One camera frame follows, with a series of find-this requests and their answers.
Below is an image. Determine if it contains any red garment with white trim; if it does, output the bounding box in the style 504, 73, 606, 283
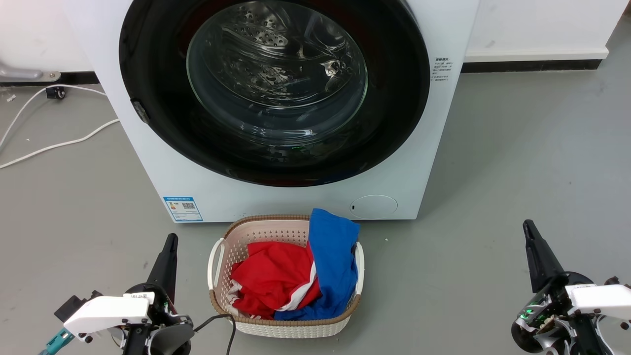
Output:
229, 241, 323, 320

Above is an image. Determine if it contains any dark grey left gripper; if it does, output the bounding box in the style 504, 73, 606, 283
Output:
123, 234, 194, 355

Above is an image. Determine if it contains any white front-load washing machine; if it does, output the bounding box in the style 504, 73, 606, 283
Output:
64, 0, 480, 223

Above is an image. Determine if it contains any black round glass washer door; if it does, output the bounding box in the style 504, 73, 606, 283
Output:
119, 0, 431, 188

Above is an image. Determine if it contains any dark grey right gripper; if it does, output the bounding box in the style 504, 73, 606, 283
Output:
511, 220, 612, 355

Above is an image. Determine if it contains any cream perforated laundry basket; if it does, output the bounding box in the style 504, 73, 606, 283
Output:
208, 214, 365, 339

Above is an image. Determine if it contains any blue energy label sticker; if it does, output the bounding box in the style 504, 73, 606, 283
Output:
163, 197, 204, 222

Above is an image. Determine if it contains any white floor cable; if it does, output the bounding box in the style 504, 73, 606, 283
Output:
0, 119, 120, 169
0, 85, 108, 148

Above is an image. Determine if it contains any grey metal floor bracket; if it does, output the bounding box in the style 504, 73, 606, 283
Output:
0, 62, 62, 83

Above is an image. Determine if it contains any round white filter cover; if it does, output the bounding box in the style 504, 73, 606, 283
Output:
350, 195, 398, 220

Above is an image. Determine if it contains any teal cable connector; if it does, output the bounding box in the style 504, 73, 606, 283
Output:
39, 328, 74, 355

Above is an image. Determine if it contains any blue garment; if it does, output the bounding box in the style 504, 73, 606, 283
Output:
274, 208, 360, 321

